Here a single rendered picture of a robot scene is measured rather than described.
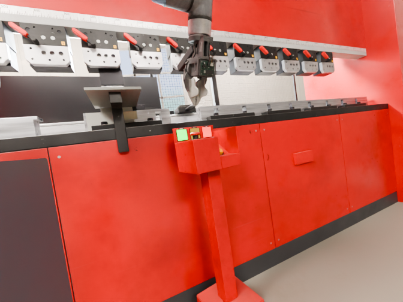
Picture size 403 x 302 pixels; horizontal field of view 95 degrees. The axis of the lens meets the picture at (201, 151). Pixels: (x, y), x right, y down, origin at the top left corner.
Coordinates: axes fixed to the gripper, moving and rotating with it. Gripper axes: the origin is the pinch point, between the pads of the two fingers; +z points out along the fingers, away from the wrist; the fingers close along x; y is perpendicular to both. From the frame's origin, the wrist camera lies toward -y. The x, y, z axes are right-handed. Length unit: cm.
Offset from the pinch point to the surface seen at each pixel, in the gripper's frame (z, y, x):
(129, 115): 9.0, -33.7, -15.8
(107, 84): -4.7, -42.1, -22.7
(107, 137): 15.4, -20.6, -28.1
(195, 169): 21.5, 11.0, -5.5
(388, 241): 80, 50, 112
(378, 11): -71, -16, 190
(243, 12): -50, -42, 60
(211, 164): 20.7, 11.6, 0.9
